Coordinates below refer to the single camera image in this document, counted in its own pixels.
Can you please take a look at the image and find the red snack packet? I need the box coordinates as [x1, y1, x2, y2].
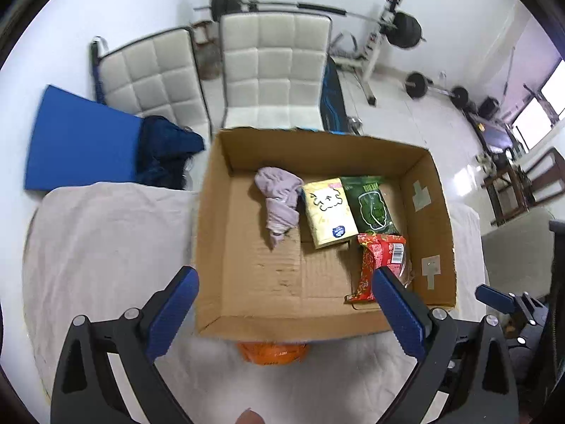
[345, 232, 411, 304]

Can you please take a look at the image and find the green snack bag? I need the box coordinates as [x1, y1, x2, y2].
[340, 175, 399, 235]

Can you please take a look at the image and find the orange snack bag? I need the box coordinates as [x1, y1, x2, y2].
[238, 342, 309, 366]

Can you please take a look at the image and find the cream tissue pack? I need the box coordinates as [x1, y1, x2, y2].
[303, 178, 358, 249]

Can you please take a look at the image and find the lilac fleece cloth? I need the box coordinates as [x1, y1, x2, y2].
[255, 166, 304, 249]

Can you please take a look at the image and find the operator left hand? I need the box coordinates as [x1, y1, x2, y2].
[236, 409, 265, 424]

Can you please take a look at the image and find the beige plastic chair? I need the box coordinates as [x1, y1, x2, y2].
[482, 207, 554, 298]

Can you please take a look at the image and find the brown wooden chair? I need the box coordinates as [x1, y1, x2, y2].
[520, 147, 565, 208]

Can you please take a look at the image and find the grey table cloth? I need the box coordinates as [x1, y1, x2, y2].
[21, 181, 493, 424]

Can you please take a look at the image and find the open cardboard box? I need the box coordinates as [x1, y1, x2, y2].
[195, 127, 457, 343]

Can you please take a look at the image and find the black speaker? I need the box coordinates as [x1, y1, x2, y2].
[477, 97, 500, 120]

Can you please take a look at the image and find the small barbell on floor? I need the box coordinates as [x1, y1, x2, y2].
[404, 72, 469, 110]

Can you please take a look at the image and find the blue foam mat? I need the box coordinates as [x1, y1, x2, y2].
[24, 85, 142, 192]

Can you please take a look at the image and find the dark blue garment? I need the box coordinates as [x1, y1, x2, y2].
[135, 116, 205, 189]

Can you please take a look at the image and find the white bench press rack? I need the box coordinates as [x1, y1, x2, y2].
[329, 0, 402, 106]

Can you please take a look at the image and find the large barbell on rack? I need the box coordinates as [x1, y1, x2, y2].
[195, 0, 426, 50]

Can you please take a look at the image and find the left white padded chair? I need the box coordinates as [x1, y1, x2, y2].
[90, 26, 213, 140]

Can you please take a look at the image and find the white padded chair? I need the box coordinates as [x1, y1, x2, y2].
[219, 12, 332, 130]
[90, 26, 213, 140]

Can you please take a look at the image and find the right white padded chair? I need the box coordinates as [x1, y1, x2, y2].
[219, 12, 332, 130]

